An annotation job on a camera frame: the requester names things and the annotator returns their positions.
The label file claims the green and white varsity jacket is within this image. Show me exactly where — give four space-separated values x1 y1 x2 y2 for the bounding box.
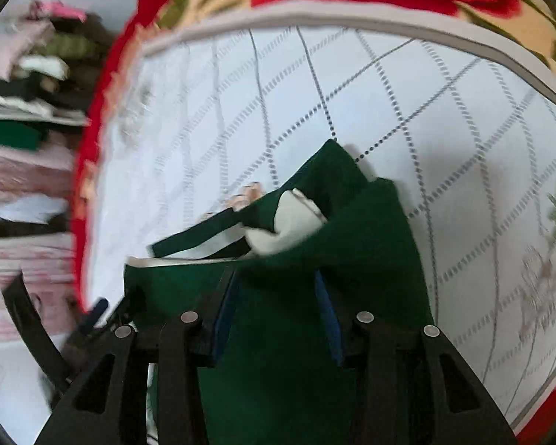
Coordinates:
123 139 435 445

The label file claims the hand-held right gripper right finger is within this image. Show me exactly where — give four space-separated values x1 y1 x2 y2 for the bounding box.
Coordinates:
314 271 520 445

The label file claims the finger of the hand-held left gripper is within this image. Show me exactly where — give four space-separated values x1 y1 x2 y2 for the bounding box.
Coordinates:
65 297 135 357
2 273 72 397

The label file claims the white diamond-pattern quilted mat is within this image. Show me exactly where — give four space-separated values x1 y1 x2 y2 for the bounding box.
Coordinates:
86 0 556 433

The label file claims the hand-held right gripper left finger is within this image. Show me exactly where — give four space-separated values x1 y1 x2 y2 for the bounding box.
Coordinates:
33 266 238 445

